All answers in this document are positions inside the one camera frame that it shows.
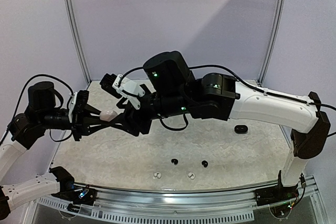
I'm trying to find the white earbud left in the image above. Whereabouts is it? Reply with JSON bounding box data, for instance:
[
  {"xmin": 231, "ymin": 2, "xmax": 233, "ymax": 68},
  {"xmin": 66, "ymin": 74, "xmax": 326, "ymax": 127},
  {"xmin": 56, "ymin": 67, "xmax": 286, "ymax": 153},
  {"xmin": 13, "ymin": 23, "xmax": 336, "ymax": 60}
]
[{"xmin": 153, "ymin": 172, "xmax": 162, "ymax": 179}]

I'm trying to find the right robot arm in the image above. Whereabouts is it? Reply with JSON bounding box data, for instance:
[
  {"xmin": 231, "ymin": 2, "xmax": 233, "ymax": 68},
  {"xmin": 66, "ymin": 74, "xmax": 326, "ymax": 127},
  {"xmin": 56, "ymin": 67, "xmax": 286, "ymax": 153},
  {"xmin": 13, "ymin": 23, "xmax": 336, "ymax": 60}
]
[{"xmin": 101, "ymin": 51, "xmax": 331, "ymax": 201}]

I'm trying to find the white earbud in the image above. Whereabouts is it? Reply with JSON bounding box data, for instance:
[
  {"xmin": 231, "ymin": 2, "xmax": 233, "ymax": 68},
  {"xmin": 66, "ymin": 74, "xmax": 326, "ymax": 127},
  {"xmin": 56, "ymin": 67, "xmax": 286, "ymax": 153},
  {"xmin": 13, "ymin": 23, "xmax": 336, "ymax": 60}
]
[
  {"xmin": 153, "ymin": 172, "xmax": 162, "ymax": 179},
  {"xmin": 188, "ymin": 173, "xmax": 195, "ymax": 180}
]

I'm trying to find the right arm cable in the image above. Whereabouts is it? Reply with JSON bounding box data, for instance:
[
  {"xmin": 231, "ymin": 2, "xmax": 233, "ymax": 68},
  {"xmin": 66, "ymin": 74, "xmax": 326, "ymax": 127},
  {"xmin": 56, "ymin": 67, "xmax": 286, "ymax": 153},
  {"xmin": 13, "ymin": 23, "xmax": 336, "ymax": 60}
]
[{"xmin": 118, "ymin": 64, "xmax": 336, "ymax": 138}]

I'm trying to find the black earbud charging case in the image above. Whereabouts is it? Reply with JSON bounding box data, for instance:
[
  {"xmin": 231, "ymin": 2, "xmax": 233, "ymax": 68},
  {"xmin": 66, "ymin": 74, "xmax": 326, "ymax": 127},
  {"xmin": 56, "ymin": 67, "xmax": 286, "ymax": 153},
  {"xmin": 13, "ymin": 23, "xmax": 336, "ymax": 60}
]
[{"xmin": 234, "ymin": 125, "xmax": 248, "ymax": 134}]

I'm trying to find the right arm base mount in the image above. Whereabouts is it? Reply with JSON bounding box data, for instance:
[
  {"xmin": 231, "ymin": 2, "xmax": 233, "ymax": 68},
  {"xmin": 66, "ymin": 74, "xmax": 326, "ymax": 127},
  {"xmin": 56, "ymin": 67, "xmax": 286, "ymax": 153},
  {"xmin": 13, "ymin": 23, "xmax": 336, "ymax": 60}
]
[{"xmin": 254, "ymin": 182, "xmax": 306, "ymax": 208}]

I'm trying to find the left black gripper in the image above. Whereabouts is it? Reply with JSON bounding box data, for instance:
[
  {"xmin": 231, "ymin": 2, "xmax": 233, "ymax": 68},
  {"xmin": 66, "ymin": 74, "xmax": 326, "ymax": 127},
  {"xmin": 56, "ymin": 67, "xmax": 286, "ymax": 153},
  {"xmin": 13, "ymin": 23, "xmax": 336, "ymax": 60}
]
[{"xmin": 39, "ymin": 103, "xmax": 111, "ymax": 141}]

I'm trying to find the aluminium front rail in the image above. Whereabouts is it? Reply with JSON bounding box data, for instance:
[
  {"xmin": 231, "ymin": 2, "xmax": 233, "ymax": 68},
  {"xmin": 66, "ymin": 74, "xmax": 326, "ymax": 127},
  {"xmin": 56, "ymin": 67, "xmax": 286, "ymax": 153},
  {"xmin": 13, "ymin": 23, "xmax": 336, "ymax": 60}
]
[{"xmin": 25, "ymin": 174, "xmax": 329, "ymax": 221}]

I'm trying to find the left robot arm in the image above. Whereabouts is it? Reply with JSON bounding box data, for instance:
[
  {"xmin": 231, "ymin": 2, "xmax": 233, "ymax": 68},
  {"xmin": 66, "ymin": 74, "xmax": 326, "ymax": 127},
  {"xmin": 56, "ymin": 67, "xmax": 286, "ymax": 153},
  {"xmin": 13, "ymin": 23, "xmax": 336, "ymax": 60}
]
[{"xmin": 1, "ymin": 81, "xmax": 116, "ymax": 219}]

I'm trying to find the right aluminium frame post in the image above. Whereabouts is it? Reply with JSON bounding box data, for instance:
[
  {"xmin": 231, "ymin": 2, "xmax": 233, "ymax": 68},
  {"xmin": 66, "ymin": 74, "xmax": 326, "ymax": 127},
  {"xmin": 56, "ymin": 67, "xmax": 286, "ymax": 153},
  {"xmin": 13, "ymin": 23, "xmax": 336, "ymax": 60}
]
[{"xmin": 257, "ymin": 0, "xmax": 285, "ymax": 86}]

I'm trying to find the left aluminium frame post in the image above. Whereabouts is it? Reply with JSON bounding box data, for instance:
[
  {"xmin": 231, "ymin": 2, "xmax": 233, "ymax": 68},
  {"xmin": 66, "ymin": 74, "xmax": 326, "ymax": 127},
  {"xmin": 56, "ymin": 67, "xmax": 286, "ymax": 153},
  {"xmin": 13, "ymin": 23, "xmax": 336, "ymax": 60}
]
[{"xmin": 65, "ymin": 0, "xmax": 92, "ymax": 84}]

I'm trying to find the black earbud right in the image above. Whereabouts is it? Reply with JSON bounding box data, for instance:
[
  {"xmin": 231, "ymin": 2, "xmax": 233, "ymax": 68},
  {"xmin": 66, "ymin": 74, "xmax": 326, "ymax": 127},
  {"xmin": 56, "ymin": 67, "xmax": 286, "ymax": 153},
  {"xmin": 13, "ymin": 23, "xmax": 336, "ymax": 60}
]
[{"xmin": 202, "ymin": 161, "xmax": 208, "ymax": 168}]

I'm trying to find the black earbud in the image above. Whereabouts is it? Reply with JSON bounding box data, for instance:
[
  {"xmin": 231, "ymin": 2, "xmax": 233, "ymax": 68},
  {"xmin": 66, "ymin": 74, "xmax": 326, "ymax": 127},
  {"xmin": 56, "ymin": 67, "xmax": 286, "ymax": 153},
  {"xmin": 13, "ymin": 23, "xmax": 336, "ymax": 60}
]
[
  {"xmin": 202, "ymin": 161, "xmax": 208, "ymax": 168},
  {"xmin": 171, "ymin": 159, "xmax": 178, "ymax": 165}
]

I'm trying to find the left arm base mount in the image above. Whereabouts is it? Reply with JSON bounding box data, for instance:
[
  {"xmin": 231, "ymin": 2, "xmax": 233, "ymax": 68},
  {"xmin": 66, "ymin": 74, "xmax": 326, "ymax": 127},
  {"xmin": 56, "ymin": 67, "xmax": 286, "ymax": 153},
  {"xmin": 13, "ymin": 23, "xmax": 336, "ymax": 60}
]
[{"xmin": 59, "ymin": 185, "xmax": 98, "ymax": 206}]

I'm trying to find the black earbud left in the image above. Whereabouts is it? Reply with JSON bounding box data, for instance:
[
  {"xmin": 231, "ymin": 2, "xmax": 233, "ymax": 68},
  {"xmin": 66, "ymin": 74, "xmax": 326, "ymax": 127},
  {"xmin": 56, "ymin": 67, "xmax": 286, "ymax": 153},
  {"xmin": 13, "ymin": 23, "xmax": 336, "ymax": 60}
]
[{"xmin": 171, "ymin": 159, "xmax": 178, "ymax": 165}]

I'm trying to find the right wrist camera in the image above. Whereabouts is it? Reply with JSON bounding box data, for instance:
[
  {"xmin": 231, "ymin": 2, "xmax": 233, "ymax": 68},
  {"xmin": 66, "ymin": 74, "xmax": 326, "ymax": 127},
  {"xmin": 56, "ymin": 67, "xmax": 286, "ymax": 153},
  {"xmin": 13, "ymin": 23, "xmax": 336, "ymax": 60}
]
[{"xmin": 100, "ymin": 73, "xmax": 145, "ymax": 110}]

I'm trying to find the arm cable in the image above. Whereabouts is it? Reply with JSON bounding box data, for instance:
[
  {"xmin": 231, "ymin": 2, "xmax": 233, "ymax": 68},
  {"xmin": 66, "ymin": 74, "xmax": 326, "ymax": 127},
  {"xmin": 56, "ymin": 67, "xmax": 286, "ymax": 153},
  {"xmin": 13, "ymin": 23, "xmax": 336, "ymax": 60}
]
[
  {"xmin": 0, "ymin": 74, "xmax": 77, "ymax": 151},
  {"xmin": 118, "ymin": 64, "xmax": 336, "ymax": 138}
]

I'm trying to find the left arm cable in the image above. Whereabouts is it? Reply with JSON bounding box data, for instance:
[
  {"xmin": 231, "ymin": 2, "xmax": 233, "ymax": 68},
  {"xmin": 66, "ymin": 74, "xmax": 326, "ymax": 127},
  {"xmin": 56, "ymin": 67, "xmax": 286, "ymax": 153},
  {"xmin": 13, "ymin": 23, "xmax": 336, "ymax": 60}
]
[{"xmin": 0, "ymin": 74, "xmax": 77, "ymax": 151}]

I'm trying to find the aluminium frame post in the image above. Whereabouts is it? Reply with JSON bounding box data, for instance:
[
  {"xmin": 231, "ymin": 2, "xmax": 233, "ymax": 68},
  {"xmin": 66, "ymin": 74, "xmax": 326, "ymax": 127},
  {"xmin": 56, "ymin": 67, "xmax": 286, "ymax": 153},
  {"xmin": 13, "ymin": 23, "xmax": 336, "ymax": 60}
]
[
  {"xmin": 65, "ymin": 0, "xmax": 92, "ymax": 84},
  {"xmin": 257, "ymin": 0, "xmax": 285, "ymax": 86}
]

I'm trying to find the white earbud right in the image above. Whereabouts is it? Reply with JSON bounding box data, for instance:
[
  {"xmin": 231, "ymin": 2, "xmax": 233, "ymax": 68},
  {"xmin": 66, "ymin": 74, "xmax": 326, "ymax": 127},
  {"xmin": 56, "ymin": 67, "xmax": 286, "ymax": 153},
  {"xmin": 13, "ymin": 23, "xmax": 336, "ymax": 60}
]
[{"xmin": 188, "ymin": 173, "xmax": 195, "ymax": 180}]

